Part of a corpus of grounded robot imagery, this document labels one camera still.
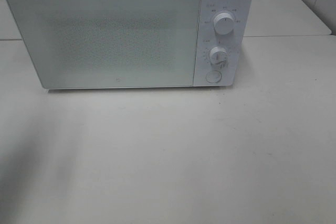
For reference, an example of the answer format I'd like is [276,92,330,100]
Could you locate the round white door button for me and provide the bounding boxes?
[206,70,222,83]

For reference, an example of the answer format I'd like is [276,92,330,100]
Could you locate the white timer knob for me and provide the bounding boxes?
[208,47,228,65]

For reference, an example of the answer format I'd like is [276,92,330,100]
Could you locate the white microwave door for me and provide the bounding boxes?
[7,0,200,89]

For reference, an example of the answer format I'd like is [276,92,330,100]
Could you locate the upper white power knob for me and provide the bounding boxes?
[213,11,235,35]

